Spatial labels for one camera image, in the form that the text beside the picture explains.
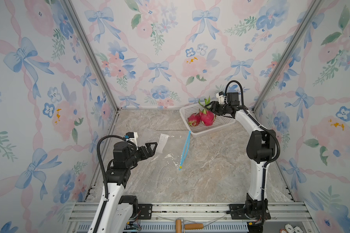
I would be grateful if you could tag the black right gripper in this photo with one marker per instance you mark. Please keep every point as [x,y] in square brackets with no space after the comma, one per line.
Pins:
[215,108]

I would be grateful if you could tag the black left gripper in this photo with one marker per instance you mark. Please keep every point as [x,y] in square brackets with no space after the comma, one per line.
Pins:
[149,152]

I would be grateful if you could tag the pink dragon fruit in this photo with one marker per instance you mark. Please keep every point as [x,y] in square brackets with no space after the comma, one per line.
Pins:
[194,119]
[207,117]

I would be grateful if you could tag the clear zip-top bag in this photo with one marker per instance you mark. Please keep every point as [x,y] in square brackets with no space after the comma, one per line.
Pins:
[172,146]

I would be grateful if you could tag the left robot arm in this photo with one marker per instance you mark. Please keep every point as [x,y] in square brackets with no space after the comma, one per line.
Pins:
[115,209]

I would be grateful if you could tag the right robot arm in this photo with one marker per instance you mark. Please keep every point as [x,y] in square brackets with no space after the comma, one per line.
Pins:
[263,149]

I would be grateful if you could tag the white plastic basket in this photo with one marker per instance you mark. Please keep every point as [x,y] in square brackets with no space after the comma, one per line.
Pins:
[221,122]

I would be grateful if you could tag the white round objects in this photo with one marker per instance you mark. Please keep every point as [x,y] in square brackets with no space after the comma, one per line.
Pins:
[288,228]

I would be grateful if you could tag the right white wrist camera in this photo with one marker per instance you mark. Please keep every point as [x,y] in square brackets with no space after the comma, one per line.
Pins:
[221,98]

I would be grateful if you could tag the wooden handled roller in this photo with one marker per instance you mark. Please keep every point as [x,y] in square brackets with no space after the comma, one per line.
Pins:
[181,226]

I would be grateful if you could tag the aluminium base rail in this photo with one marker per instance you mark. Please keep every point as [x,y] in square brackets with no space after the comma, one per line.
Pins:
[161,218]

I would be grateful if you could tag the aluminium corner post right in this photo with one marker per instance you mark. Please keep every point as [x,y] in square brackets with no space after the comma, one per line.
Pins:
[299,33]

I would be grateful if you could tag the aluminium corner post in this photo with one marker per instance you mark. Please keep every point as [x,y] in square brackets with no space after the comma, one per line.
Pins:
[299,33]
[75,21]

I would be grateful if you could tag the aluminium corner post left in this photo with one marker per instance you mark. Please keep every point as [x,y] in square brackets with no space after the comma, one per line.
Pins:
[75,21]

